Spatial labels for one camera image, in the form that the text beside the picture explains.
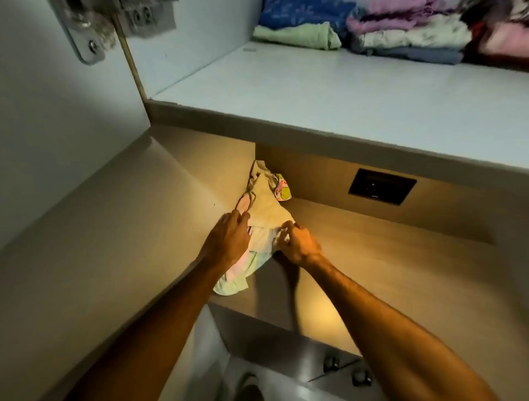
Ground person's left hand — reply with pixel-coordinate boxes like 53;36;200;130
199;209;253;270

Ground person's right hand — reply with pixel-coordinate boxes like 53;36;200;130
274;221;324;267

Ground green checkered baby pants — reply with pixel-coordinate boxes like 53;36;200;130
213;226;278;297

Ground cream yellow garment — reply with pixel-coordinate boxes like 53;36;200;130
246;160;296;232

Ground stack of clothes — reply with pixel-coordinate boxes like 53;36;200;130
252;0;529;67

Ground person's right forearm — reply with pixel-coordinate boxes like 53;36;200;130
305;252;501;401

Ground person's left forearm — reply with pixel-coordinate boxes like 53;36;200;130
66;254;245;401

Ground person's left shoe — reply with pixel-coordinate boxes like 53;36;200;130
235;371;263;401

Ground brown wooden bedside cabinet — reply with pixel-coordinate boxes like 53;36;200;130
208;197;529;401

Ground metal door hinge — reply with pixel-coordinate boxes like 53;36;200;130
48;0;177;66

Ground black wall socket panel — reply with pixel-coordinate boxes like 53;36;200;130
348;168;417;206

